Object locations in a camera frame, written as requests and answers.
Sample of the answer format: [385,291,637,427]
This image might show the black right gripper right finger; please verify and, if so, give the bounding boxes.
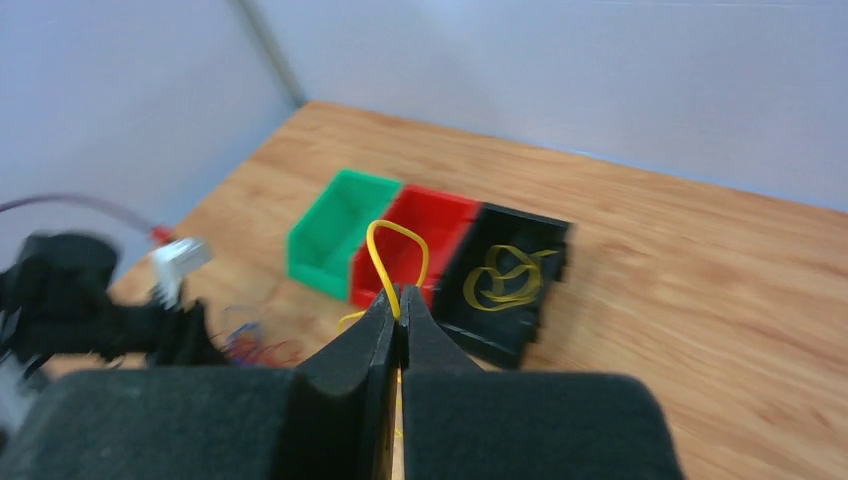
[399,287,684,479]

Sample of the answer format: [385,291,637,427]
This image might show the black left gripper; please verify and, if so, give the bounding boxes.
[1,232,226,371]

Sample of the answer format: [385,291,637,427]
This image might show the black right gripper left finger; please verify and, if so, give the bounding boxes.
[1,302,397,479]

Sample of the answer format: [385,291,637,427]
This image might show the yellow cable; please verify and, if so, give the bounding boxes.
[336,219,431,439]

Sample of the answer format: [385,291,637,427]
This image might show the black plastic bin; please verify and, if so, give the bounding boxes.
[431,203,573,369]

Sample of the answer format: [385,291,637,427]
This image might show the green plastic bin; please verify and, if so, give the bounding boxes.
[286,169,402,302]

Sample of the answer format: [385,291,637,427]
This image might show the red plastic bin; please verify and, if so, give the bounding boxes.
[350,184,481,309]

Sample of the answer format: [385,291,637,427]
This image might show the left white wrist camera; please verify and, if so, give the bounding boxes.
[151,237,213,309]

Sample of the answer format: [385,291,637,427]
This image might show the yellow cables in black bin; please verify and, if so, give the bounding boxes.
[462,244,561,313]

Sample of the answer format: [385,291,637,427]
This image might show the aluminium frame post left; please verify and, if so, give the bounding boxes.
[231,0,308,109]

